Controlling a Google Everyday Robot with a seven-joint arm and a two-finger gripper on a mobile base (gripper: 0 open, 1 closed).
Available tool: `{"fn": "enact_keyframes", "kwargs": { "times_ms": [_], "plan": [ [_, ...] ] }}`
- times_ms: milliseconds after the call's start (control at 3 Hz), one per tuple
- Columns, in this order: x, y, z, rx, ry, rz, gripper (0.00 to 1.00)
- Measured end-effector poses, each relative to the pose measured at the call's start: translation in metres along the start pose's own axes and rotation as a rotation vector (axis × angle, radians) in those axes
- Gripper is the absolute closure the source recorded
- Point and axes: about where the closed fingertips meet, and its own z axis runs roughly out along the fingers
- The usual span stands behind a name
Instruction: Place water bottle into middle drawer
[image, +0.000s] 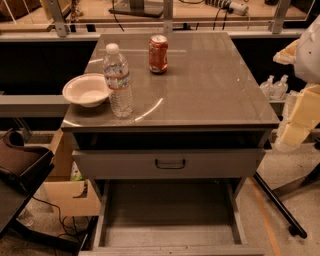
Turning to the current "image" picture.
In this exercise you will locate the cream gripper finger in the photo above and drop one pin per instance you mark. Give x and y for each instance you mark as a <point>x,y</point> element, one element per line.
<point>287,55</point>
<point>301,114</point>

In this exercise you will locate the clear plastic water bottle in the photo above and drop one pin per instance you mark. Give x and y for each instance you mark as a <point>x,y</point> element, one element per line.
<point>117,77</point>

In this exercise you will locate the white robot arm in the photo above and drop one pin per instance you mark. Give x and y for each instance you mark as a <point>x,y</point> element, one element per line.
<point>307,63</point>

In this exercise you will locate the clear sanitizer bottle right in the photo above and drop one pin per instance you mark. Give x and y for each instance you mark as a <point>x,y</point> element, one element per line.
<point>279,88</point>

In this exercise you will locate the clear sanitizer bottle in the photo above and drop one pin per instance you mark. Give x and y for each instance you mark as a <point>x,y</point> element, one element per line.
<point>266,87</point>
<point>279,88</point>

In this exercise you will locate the clear sanitizer bottle left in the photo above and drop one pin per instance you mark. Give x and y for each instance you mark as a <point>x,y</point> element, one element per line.
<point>266,87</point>

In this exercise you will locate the grey metal drawer cabinet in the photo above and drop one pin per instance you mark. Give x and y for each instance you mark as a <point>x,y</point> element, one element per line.
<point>207,99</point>

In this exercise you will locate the open grey middle drawer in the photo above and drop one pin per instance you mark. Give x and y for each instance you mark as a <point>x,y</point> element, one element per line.
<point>169,218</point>

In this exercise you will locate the white power strip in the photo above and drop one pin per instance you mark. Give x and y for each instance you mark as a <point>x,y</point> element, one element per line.
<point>230,6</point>

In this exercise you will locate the black stand leg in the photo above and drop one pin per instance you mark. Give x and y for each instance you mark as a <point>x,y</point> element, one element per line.
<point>295,229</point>

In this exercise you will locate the red soda can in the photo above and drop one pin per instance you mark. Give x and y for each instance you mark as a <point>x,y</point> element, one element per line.
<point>158,46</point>

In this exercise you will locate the white paper bowl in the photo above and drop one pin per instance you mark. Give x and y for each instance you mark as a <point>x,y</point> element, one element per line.
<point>87,90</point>

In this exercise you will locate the cardboard box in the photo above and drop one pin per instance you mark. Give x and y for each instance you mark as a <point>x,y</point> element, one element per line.
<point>64,187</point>

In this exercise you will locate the dark brown chair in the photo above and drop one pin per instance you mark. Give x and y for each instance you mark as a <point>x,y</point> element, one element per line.
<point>22,170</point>

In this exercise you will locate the grey upper drawer with handle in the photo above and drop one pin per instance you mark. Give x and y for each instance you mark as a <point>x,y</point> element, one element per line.
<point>168,164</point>

